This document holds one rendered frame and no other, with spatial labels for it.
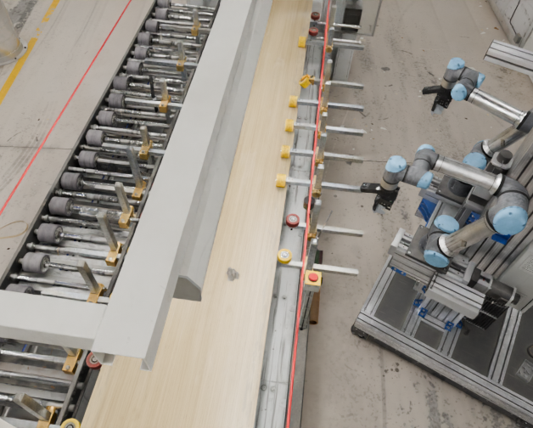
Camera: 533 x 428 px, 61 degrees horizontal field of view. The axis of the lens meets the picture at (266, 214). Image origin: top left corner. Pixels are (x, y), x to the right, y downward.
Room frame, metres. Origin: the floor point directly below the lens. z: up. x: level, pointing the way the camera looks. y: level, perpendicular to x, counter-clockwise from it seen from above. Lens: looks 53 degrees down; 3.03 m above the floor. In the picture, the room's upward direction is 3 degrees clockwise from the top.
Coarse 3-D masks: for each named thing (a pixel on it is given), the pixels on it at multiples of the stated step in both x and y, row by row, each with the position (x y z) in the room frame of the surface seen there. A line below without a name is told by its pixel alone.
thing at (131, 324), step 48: (240, 0) 1.06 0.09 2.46; (240, 48) 0.90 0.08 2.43; (192, 96) 0.70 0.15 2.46; (192, 144) 0.57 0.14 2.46; (192, 192) 0.46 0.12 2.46; (144, 240) 0.37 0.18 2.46; (144, 288) 0.29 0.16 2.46; (0, 336) 0.23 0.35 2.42; (48, 336) 0.22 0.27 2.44; (96, 336) 0.22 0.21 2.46; (144, 336) 0.22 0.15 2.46
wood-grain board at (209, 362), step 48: (288, 0) 4.04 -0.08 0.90; (288, 48) 3.29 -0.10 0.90; (288, 96) 2.69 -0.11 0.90; (240, 144) 2.17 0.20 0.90; (288, 144) 2.19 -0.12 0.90; (240, 192) 1.76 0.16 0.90; (240, 240) 1.41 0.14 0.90; (240, 288) 1.12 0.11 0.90; (192, 336) 0.84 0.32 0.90; (240, 336) 0.86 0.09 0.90; (96, 384) 0.59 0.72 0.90; (144, 384) 0.61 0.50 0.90; (192, 384) 0.62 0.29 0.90; (240, 384) 0.63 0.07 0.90
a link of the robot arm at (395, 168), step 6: (396, 156) 1.37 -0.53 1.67; (390, 162) 1.33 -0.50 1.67; (396, 162) 1.33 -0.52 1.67; (402, 162) 1.33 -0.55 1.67; (390, 168) 1.32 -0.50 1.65; (396, 168) 1.31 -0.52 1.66; (402, 168) 1.31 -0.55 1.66; (384, 174) 1.33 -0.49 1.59; (390, 174) 1.31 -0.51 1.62; (396, 174) 1.30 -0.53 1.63; (402, 174) 1.30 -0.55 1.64; (384, 180) 1.32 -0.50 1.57; (390, 180) 1.31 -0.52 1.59; (396, 180) 1.31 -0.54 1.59
